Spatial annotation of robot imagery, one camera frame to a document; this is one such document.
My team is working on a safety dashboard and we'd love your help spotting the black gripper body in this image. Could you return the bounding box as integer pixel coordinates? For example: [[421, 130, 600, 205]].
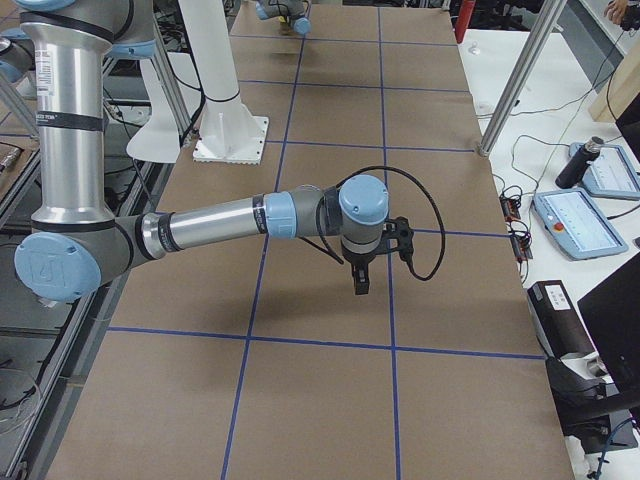
[[342, 249, 376, 273]]

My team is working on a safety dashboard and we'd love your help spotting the black monitor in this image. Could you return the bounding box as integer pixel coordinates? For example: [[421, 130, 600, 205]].
[[578, 254, 639, 391]]

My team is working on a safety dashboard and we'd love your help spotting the black box with label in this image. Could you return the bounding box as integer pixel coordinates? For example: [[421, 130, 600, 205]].
[[527, 280, 597, 378]]

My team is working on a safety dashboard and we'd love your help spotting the white camera pedestal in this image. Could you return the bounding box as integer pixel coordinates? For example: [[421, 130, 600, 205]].
[[179, 0, 269, 164]]

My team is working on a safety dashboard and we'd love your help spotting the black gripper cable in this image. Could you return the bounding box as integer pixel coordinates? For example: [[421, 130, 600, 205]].
[[303, 165, 448, 281]]

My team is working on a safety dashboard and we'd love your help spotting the teach pendant tablet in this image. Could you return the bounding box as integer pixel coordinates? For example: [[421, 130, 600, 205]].
[[580, 144, 639, 200], [533, 188, 628, 260]]

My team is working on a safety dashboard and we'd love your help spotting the near teach pendant tablet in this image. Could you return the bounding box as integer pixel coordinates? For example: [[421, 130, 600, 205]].
[[533, 188, 628, 260]]

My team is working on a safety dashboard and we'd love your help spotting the black water bottle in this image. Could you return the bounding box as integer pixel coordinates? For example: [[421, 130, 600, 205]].
[[555, 136, 604, 189]]

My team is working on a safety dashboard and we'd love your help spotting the far teach pendant tablet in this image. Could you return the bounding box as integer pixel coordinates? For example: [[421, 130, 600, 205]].
[[580, 144, 639, 200]]

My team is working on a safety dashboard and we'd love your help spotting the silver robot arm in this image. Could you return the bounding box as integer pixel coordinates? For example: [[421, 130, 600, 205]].
[[255, 0, 311, 36], [14, 1, 392, 302]]

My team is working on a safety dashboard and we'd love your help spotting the aluminium frame post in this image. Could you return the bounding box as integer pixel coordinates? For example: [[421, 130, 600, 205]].
[[477, 0, 567, 158]]

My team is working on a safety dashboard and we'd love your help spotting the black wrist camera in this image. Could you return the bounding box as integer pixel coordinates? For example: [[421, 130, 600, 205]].
[[383, 216, 414, 265]]

